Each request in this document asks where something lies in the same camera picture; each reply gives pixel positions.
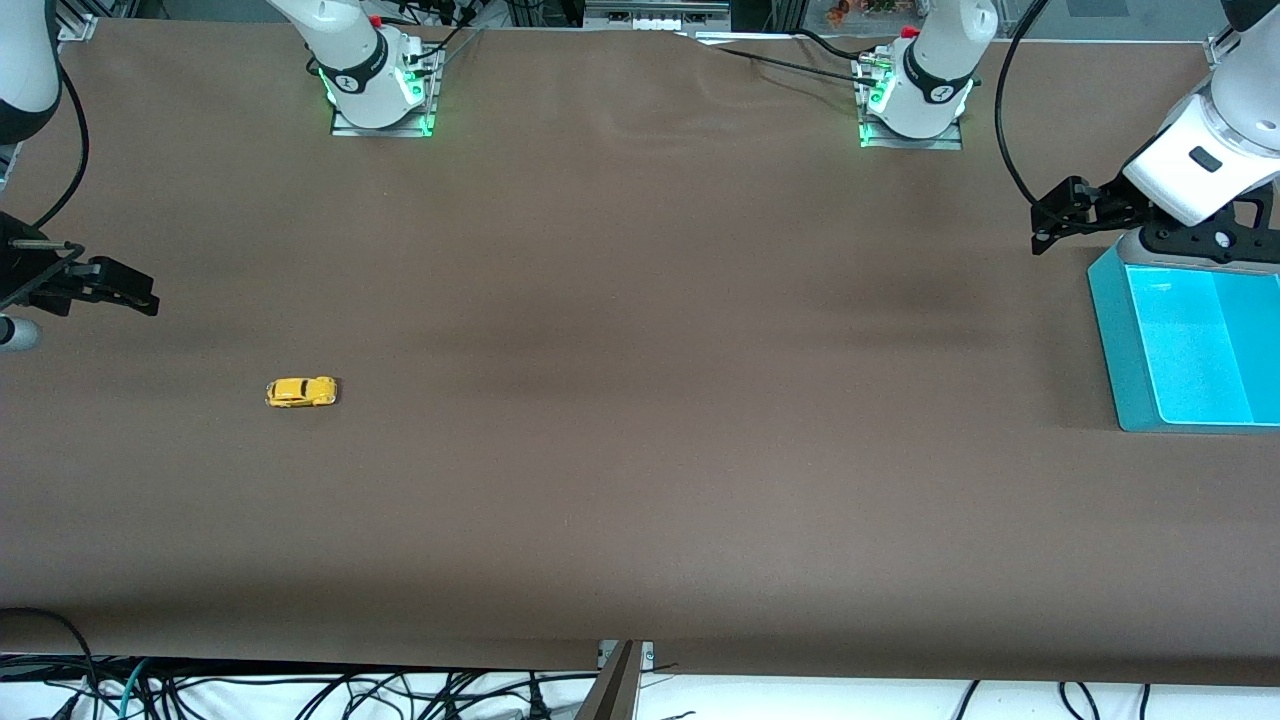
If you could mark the metal base plate left arm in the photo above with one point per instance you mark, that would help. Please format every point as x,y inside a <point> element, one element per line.
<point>950,140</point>

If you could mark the aluminium frame profile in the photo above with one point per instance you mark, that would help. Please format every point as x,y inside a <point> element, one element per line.
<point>78,22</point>
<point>1220,48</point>

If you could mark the brown table cover sheet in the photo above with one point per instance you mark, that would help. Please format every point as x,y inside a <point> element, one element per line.
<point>640,450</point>

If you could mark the dark table frame beam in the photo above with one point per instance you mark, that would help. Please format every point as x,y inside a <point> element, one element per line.
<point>610,695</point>

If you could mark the teal plastic storage bin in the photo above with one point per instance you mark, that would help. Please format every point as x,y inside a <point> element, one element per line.
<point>1190,350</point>

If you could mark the silver frame bracket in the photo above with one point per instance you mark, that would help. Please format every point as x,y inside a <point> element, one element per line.
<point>647,655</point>

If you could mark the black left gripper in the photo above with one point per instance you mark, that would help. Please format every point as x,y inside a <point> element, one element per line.
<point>1108,201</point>

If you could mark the yellow beetle toy car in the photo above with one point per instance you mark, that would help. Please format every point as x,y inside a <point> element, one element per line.
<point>300,392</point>

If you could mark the white power strip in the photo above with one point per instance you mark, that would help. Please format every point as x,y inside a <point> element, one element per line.
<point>655,20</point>

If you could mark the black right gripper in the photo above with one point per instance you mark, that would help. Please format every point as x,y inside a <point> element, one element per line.
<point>22,271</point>

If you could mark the metal base plate right arm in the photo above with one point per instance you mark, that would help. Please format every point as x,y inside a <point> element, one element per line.
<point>345,126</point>

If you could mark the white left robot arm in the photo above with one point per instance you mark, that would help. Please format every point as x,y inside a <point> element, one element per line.
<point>1190,150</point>

